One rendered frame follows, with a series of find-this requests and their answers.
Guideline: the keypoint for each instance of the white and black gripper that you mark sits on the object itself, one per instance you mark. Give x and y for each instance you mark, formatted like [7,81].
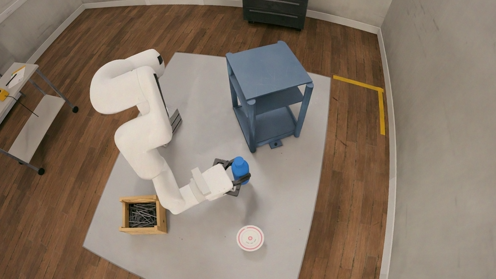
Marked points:
[219,182]

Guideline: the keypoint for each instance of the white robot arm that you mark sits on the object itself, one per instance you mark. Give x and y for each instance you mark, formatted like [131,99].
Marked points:
[122,84]

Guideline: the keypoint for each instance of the white yogurt cup with pink stripes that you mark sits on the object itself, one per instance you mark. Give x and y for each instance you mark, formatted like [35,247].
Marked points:
[250,238]

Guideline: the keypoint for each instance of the blue shelving unit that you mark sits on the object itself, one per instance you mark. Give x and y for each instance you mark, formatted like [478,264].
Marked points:
[266,80]

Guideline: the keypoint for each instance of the small wooden crate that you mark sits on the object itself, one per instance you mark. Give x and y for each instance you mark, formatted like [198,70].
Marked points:
[140,213]

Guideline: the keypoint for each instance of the blue bottle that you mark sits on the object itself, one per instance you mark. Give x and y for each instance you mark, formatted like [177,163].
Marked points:
[240,167]

